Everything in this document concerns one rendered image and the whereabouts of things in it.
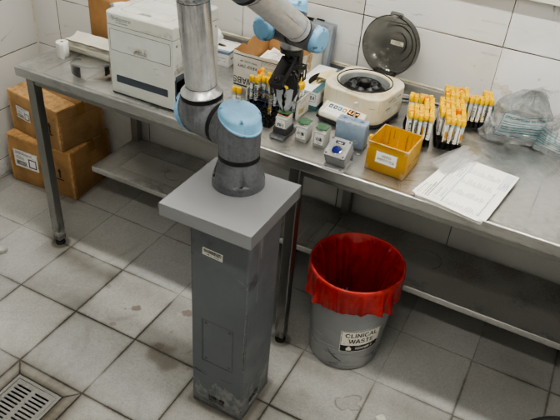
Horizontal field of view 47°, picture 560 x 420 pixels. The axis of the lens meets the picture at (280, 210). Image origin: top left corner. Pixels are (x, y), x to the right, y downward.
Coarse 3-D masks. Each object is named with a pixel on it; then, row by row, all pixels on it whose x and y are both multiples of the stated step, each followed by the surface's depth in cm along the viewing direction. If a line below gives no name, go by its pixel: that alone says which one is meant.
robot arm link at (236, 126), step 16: (224, 112) 165; (240, 112) 166; (256, 112) 168; (208, 128) 170; (224, 128) 166; (240, 128) 164; (256, 128) 167; (224, 144) 169; (240, 144) 167; (256, 144) 170; (240, 160) 170
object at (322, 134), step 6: (318, 126) 206; (324, 126) 206; (330, 126) 206; (318, 132) 205; (324, 132) 204; (318, 138) 206; (324, 138) 205; (312, 144) 208; (318, 144) 207; (324, 144) 206
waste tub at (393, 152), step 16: (384, 128) 203; (400, 128) 201; (368, 144) 195; (384, 144) 207; (400, 144) 204; (416, 144) 193; (368, 160) 197; (384, 160) 194; (400, 160) 191; (416, 160) 201; (400, 176) 194
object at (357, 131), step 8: (344, 120) 203; (360, 120) 204; (336, 128) 206; (344, 128) 204; (352, 128) 203; (360, 128) 202; (368, 128) 205; (336, 136) 207; (344, 136) 206; (352, 136) 204; (360, 136) 203; (352, 144) 206; (360, 144) 205; (360, 152) 205
